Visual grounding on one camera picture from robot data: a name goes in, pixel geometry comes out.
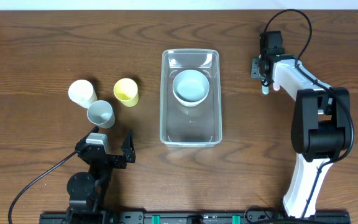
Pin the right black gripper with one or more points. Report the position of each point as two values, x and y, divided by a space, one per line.
256 69

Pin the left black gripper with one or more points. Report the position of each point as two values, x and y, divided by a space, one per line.
110 158

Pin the grey bowl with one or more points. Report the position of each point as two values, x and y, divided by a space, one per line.
191 82

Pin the white bowl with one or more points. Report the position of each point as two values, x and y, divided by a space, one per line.
190 100

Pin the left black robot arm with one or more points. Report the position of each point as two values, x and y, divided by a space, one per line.
88 189

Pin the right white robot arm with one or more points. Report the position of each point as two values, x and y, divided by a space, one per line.
321 128

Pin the clear plastic container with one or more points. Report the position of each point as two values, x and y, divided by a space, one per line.
198 126

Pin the grey cup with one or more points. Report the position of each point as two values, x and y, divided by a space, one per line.
101 113

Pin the yellow cup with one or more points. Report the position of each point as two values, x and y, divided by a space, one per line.
126 91

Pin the white cup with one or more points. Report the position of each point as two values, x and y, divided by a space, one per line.
82 93

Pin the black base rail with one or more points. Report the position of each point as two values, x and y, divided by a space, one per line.
250 216

